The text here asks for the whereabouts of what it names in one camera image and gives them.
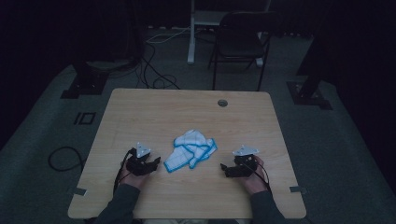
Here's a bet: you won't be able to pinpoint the person's left hand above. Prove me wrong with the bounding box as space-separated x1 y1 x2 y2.
120 163 151 189

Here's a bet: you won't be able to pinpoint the white floor cable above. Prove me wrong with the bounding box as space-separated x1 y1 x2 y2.
146 27 191 44

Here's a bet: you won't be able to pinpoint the person's right hand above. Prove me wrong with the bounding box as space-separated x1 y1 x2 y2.
238 155 266 196

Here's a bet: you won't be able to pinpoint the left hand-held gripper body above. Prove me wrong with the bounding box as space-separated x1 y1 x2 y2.
125 142 157 176

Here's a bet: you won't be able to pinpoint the white towel with blue trim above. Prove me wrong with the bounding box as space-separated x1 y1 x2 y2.
163 129 219 174

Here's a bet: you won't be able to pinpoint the grey round stand base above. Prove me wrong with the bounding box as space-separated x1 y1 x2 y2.
85 59 134 71

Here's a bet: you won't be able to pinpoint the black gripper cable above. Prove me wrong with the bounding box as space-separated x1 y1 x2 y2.
113 148 135 194
248 155 273 192

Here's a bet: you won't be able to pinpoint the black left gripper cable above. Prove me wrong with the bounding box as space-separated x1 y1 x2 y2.
113 148 135 194

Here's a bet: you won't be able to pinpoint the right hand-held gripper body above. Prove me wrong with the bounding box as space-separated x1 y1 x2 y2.
232 145 260 178

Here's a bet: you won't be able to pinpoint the black stand base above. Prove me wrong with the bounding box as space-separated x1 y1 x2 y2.
60 62 110 100

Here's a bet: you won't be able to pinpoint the black stand with base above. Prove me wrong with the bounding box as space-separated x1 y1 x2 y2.
286 0 333 110

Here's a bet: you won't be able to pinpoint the black looped floor cable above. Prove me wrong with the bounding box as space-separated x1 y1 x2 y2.
48 146 87 173

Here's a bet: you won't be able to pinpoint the black folding chair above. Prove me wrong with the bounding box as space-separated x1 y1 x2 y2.
207 11 283 91

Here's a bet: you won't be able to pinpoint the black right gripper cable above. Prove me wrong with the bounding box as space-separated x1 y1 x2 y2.
248 155 273 192

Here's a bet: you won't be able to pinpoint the black floor cables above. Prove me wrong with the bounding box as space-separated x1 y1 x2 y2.
135 43 181 91

